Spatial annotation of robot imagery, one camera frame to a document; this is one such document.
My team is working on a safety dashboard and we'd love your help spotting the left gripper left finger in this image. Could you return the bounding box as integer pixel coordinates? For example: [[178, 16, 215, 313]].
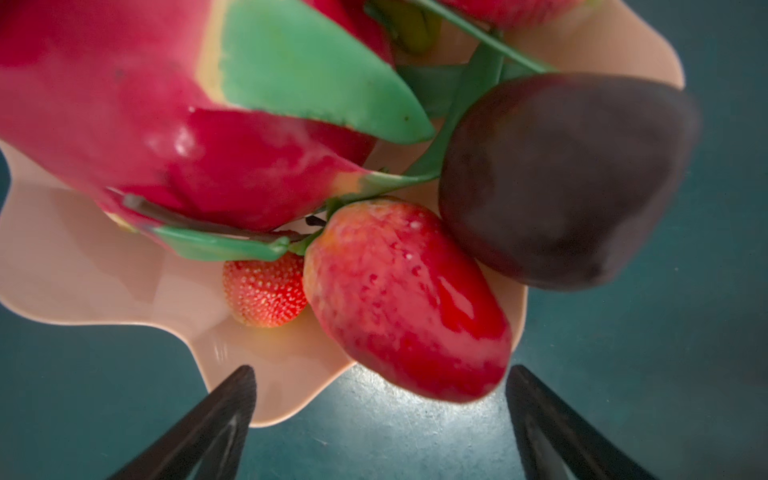
[[111, 365, 257, 479]]

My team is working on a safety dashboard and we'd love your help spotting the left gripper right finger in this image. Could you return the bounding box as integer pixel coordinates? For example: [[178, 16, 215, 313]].
[[505, 365, 655, 480]]

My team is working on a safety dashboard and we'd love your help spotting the red mango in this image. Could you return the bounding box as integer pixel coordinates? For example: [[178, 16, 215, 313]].
[[303, 198, 513, 403]]

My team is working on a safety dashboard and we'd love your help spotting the dark purple plum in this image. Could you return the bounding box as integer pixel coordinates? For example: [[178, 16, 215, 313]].
[[438, 73, 702, 291]]

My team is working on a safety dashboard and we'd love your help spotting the small red strawberry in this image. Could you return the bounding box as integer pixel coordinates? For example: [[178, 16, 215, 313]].
[[222, 253, 308, 328]]

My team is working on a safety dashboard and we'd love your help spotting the pink wavy fruit plate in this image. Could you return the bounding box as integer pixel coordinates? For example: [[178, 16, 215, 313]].
[[1, 1, 686, 427]]

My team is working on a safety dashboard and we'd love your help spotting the pink dragon fruit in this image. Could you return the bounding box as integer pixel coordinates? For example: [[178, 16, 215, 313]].
[[1, 1, 434, 261]]

